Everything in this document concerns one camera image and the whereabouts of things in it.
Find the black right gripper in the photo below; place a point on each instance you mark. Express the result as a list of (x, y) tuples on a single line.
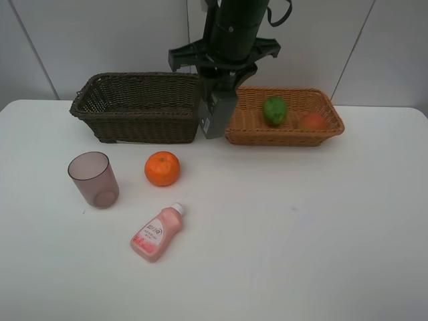
[(207, 61)]

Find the dark green pump bottle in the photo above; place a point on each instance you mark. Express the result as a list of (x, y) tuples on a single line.
[(216, 107)]

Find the red orange peach fruit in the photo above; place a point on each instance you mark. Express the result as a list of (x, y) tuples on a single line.
[(312, 121)]

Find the orange mandarin fruit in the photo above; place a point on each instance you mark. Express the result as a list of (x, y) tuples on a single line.
[(162, 169)]

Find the translucent purple plastic cup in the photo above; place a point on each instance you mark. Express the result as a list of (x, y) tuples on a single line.
[(93, 175)]

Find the pink lotion bottle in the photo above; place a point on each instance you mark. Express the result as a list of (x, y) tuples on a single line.
[(151, 241)]

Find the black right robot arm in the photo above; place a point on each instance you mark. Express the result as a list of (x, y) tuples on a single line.
[(226, 55)]

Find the orange wicker basket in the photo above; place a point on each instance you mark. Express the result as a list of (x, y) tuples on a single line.
[(248, 126)]

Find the dark brown wicker basket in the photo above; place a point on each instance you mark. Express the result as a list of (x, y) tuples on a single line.
[(143, 108)]

